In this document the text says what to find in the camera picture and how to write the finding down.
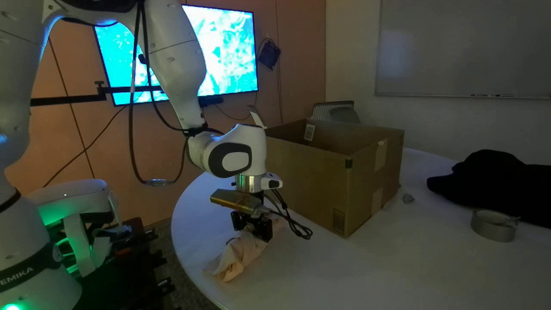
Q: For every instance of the wall mounted tv screen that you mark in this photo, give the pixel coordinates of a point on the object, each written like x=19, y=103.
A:
x=228, y=44

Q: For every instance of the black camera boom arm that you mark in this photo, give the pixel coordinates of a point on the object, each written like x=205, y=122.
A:
x=100, y=96

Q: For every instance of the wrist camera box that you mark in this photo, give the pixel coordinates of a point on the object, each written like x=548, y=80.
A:
x=236, y=201

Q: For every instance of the cream cloth towel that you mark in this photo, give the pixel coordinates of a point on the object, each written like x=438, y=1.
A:
x=236, y=256

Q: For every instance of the brown cardboard box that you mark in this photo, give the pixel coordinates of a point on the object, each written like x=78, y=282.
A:
x=336, y=175

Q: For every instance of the black cloth bag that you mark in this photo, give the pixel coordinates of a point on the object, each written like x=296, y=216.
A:
x=498, y=182

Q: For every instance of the grey office chair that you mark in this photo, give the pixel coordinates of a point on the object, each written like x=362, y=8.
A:
x=336, y=113

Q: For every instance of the white robot base green light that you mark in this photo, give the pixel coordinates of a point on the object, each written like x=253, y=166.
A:
x=81, y=210

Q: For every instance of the black wall device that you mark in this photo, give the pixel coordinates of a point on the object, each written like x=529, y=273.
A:
x=269, y=55

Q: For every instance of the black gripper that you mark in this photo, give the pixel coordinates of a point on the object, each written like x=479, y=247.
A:
x=259, y=227

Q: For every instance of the white wall whiteboard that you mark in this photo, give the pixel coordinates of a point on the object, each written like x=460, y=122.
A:
x=465, y=49

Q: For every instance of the small grey crumpled object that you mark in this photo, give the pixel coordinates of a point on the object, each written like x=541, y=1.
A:
x=408, y=199

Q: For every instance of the grey tape roll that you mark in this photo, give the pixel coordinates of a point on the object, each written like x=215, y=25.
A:
x=494, y=227

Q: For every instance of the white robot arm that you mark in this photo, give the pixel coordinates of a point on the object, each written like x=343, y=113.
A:
x=31, y=272

